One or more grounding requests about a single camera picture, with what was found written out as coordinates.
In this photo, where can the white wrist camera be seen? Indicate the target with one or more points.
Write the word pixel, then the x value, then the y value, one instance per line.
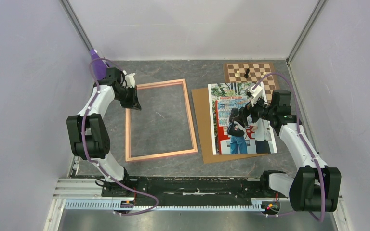
pixel 254 91
pixel 129 80

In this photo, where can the colourful printed photo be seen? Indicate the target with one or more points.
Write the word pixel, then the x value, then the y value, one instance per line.
pixel 224 97

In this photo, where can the wooden picture frame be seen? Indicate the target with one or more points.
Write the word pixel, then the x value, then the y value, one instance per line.
pixel 194 150

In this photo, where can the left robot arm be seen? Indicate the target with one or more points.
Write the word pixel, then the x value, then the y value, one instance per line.
pixel 88 136

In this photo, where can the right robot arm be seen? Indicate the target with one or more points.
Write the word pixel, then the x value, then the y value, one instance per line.
pixel 316 185

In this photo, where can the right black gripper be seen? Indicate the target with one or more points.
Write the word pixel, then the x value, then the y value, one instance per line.
pixel 248 109

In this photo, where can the aluminium rail frame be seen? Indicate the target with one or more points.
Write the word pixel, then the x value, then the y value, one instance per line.
pixel 86 189

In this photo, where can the purple plastic wedge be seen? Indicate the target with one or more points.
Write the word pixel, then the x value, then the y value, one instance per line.
pixel 99 66

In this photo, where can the black chess piece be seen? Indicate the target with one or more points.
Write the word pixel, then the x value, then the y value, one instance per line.
pixel 247 72

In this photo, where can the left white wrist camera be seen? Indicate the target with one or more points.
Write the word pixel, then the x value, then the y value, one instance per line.
pixel 129 80

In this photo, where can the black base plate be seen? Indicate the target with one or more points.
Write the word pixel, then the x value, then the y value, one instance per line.
pixel 188 191

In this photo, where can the wooden chessboard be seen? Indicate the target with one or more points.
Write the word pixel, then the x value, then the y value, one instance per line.
pixel 256 69

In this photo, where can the brown cardboard backing board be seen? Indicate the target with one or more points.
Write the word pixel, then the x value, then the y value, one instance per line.
pixel 200 99

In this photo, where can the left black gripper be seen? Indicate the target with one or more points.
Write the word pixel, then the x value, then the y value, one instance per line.
pixel 134 99

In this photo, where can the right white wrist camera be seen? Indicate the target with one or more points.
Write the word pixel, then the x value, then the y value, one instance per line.
pixel 254 91

